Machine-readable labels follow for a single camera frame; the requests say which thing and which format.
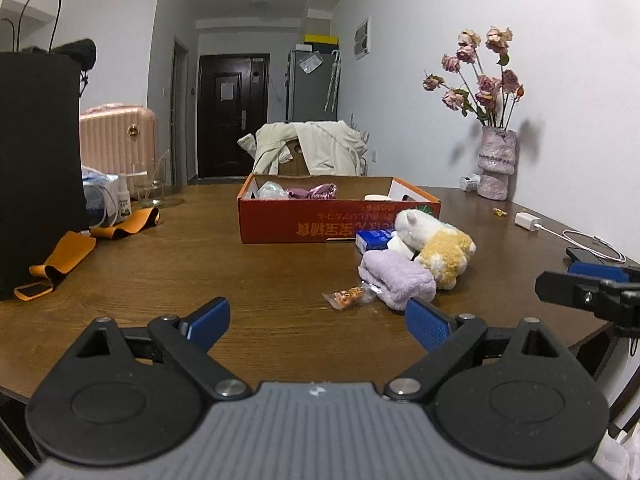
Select blue tissue pack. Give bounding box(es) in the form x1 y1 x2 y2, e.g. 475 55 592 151
355 229 398 252

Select small orange snack packet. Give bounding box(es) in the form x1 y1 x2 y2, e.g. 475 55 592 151
322 282 383 310

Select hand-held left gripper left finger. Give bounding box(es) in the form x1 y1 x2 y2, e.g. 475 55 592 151
70 296 253 401

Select white wall panel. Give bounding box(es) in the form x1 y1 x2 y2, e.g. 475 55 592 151
353 16 372 61

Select black phone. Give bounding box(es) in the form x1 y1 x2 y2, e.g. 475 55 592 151
566 247 606 265

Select orange black strap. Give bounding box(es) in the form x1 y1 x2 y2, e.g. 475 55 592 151
13 206 161 303

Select lavender fuzzy sock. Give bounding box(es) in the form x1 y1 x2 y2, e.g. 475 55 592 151
358 250 437 312

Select yellow white plush toy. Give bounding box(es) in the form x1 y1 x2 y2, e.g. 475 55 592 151
414 224 477 292

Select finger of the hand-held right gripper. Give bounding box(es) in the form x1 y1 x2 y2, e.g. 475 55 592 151
535 271 604 311
568 261 631 284

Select white hanging umbrella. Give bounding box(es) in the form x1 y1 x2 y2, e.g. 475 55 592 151
325 50 342 113

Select dark entrance door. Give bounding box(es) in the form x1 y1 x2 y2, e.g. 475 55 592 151
197 54 271 179

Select black paper bag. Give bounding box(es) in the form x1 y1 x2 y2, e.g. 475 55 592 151
0 0 90 301

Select pink suitcase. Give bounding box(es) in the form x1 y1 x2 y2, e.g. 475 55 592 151
79 104 161 186

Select grey interior door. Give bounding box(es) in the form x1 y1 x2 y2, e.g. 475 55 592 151
170 36 192 186

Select clear glass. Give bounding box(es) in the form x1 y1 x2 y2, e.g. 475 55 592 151
131 150 183 208

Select pink textured vase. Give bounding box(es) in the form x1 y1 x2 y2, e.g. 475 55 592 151
476 126 517 201

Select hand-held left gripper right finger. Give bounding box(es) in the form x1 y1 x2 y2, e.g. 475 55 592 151
382 297 576 403

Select white spray bottle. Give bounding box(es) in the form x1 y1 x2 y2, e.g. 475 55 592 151
117 176 132 219

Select purple satin scrunchie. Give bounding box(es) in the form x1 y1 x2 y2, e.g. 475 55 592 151
285 183 338 200

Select red cardboard box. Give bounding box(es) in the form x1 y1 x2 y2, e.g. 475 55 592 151
237 173 442 244

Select dried pink roses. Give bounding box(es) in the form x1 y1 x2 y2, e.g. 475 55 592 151
422 26 526 128

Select white cable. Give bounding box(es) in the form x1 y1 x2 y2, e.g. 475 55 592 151
537 225 627 263

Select black folded umbrella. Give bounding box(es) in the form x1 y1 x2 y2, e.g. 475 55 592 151
22 38 97 98

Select grey refrigerator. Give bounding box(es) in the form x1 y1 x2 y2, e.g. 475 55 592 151
286 46 341 123

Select beige coat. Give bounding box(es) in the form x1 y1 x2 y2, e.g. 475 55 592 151
237 121 370 177

